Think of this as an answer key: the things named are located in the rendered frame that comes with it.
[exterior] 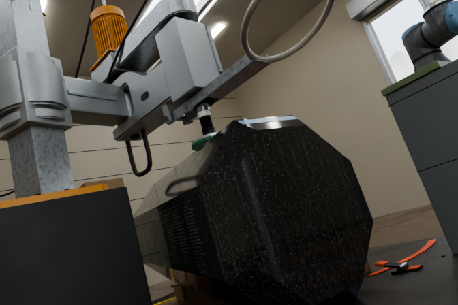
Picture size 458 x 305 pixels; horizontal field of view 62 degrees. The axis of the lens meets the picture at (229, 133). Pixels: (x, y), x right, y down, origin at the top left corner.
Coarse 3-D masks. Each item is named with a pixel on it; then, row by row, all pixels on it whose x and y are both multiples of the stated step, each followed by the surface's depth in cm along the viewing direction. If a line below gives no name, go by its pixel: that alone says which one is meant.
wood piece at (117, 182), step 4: (100, 180) 190; (104, 180) 191; (108, 180) 193; (112, 180) 194; (116, 180) 195; (120, 180) 196; (84, 184) 185; (88, 184) 186; (92, 184) 187; (96, 184) 188; (108, 184) 192; (112, 184) 193; (116, 184) 194; (120, 184) 196; (112, 188) 193
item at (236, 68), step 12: (240, 60) 174; (252, 60) 168; (228, 72) 179; (240, 72) 176; (252, 72) 180; (216, 84) 185; (228, 84) 185; (240, 84) 189; (204, 96) 190; (216, 96) 194; (180, 108) 204; (180, 120) 214
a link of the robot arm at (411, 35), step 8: (416, 24) 201; (408, 32) 202; (416, 32) 198; (408, 40) 202; (416, 40) 198; (424, 40) 194; (408, 48) 204; (416, 48) 199; (424, 48) 197; (432, 48) 195; (440, 48) 198; (416, 56) 199
